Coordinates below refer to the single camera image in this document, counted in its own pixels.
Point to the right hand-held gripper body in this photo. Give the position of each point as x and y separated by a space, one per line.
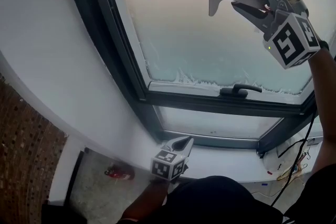
288 42

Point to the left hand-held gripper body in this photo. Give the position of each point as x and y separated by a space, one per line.
168 165

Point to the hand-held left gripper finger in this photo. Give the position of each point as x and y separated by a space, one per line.
177 139
187 149

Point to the large frosted window glass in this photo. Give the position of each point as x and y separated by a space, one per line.
183 21

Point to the person's left forearm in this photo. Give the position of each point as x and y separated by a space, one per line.
149 196

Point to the person's right forearm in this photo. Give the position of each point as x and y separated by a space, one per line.
324 102

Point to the small window glass pane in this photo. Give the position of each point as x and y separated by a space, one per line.
218 123

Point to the white window sill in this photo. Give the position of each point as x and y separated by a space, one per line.
225 162

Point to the black wristband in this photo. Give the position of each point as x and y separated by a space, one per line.
324 45

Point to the red fire extinguisher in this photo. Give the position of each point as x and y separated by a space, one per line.
120 173

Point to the person's dark clothing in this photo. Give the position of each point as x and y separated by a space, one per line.
215 202

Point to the white plastic bag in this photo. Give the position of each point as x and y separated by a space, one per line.
273 160

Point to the black floor object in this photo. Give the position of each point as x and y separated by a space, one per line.
60 213

